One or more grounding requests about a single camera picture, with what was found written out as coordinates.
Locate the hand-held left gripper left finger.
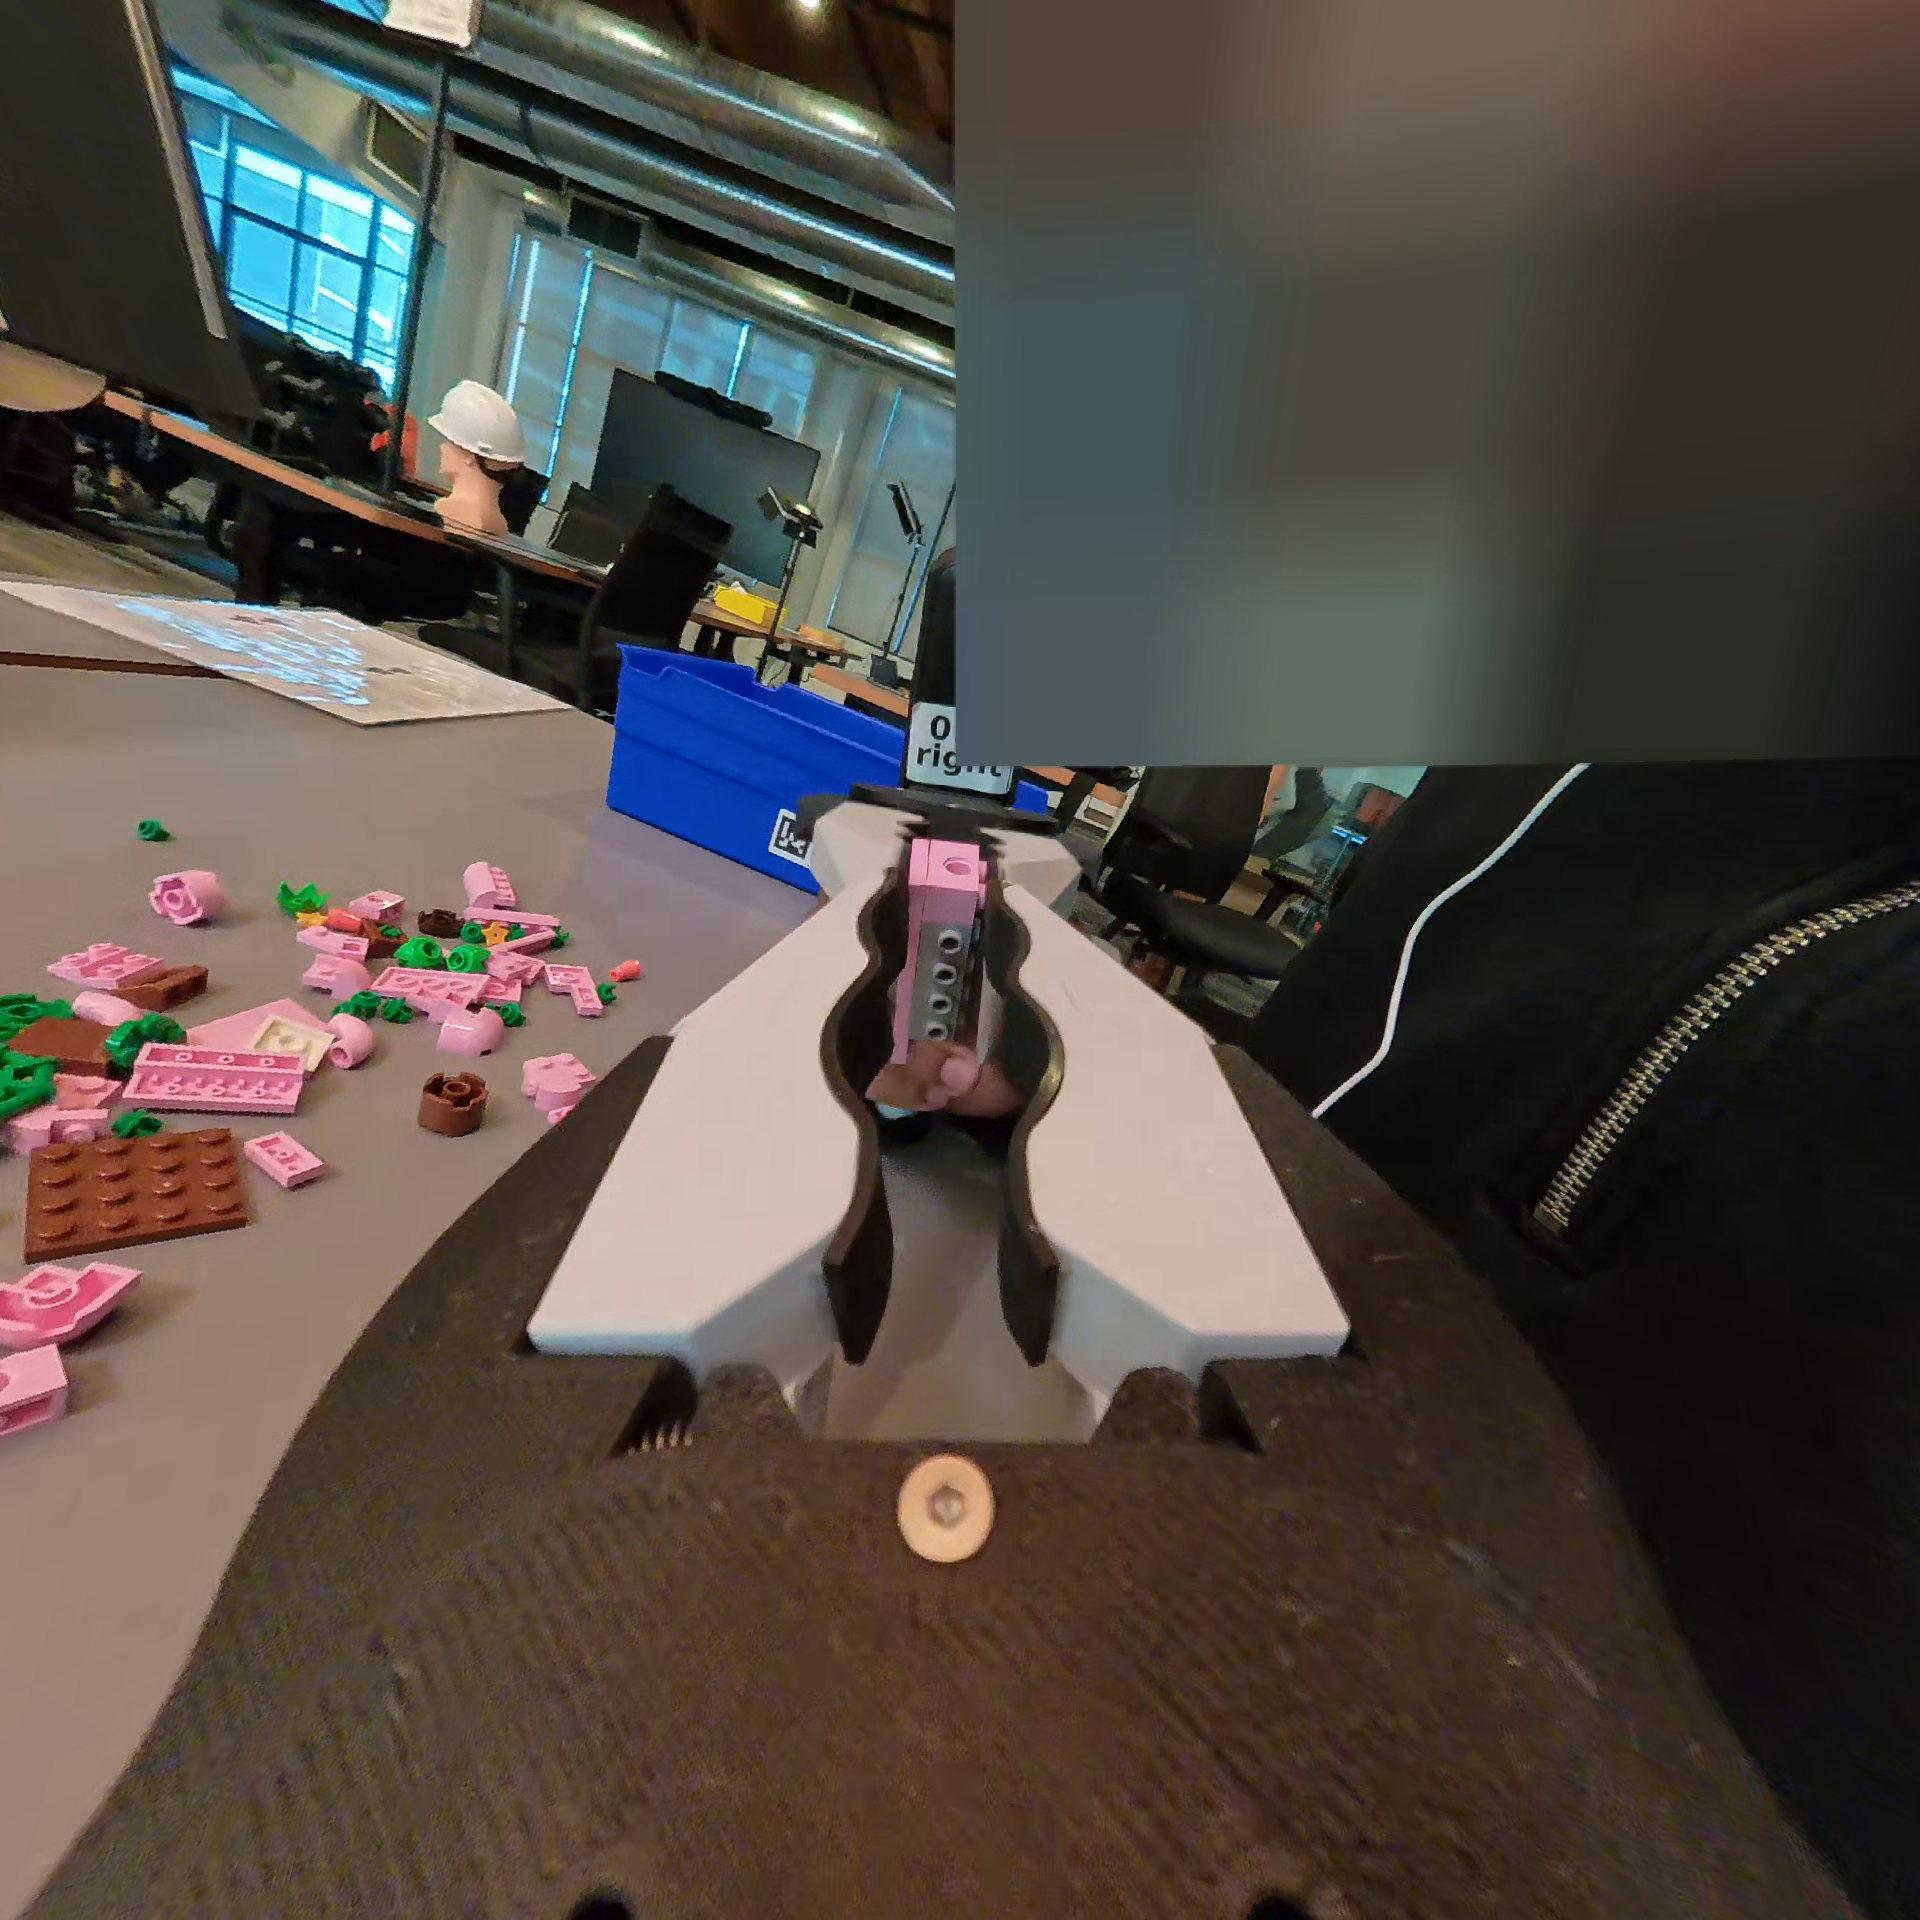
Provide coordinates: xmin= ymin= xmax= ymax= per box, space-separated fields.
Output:
xmin=525 ymin=895 xmax=898 ymax=1378

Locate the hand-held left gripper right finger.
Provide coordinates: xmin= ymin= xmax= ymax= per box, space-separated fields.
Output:
xmin=1001 ymin=894 xmax=1348 ymax=1402

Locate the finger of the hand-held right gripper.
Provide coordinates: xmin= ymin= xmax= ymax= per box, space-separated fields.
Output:
xmin=803 ymin=800 xmax=915 ymax=912
xmin=987 ymin=836 xmax=1088 ymax=922

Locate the pink and grey brick assembly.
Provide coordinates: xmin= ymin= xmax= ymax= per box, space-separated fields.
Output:
xmin=904 ymin=836 xmax=993 ymax=1070

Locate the person's right hand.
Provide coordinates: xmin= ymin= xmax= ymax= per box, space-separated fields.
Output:
xmin=866 ymin=1043 xmax=1038 ymax=1125

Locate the blue plastic bin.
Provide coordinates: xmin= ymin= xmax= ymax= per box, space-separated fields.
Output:
xmin=609 ymin=644 xmax=917 ymax=903

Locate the large black monitor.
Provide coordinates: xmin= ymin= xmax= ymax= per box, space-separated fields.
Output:
xmin=590 ymin=368 xmax=826 ymax=590

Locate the pile of pink toy bricks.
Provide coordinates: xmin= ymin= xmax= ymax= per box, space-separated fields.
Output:
xmin=0 ymin=859 xmax=646 ymax=1442

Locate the mannequin head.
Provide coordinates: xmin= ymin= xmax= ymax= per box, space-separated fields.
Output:
xmin=434 ymin=440 xmax=528 ymax=534

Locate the brown studded plate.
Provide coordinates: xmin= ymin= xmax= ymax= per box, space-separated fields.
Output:
xmin=24 ymin=1125 xmax=252 ymax=1264

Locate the white hard hat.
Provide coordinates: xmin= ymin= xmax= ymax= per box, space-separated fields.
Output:
xmin=427 ymin=380 xmax=530 ymax=466

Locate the printed paper sheet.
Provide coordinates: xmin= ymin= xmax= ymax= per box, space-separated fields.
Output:
xmin=0 ymin=583 xmax=561 ymax=726

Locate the wooden office desk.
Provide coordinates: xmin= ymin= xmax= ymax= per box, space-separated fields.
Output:
xmin=106 ymin=386 xmax=617 ymax=662

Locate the black flat panel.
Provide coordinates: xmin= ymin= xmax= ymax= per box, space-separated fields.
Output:
xmin=0 ymin=0 xmax=265 ymax=426

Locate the white cable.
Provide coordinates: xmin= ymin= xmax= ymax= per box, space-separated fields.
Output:
xmin=1312 ymin=765 xmax=1593 ymax=1119

